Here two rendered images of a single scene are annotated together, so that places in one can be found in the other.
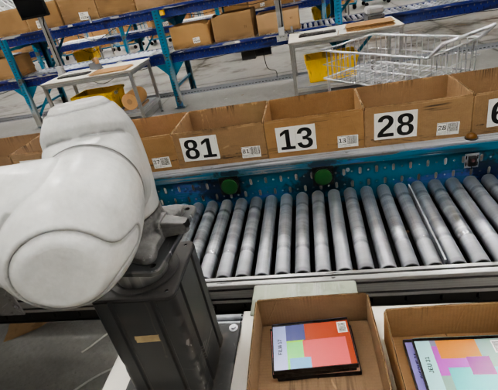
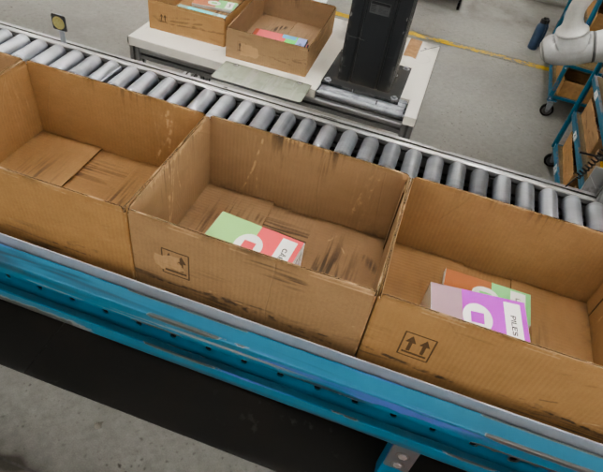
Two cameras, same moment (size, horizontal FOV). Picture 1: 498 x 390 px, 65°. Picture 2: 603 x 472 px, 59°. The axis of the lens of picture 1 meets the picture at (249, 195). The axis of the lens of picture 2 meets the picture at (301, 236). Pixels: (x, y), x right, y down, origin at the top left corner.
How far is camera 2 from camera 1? 2.36 m
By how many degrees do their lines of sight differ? 106
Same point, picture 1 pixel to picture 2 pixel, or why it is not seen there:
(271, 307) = (297, 53)
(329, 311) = (254, 50)
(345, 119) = (60, 83)
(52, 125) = not seen: outside the picture
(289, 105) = (72, 207)
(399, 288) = not seen: hidden behind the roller
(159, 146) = (438, 205)
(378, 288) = not seen: hidden behind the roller
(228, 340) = (332, 75)
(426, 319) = (198, 23)
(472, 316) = (171, 15)
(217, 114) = (280, 275)
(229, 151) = (283, 183)
